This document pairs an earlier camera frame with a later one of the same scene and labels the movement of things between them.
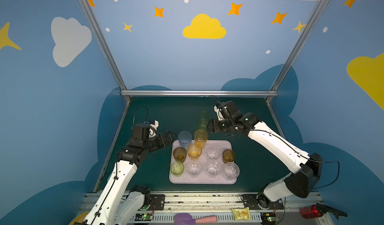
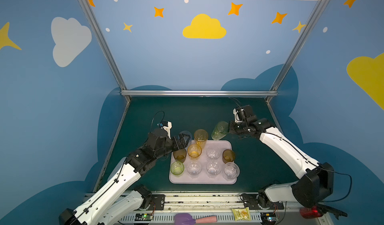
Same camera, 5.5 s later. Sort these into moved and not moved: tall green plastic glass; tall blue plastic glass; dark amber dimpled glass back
Moved: tall green plastic glass
Not moved: tall blue plastic glass; dark amber dimpled glass back
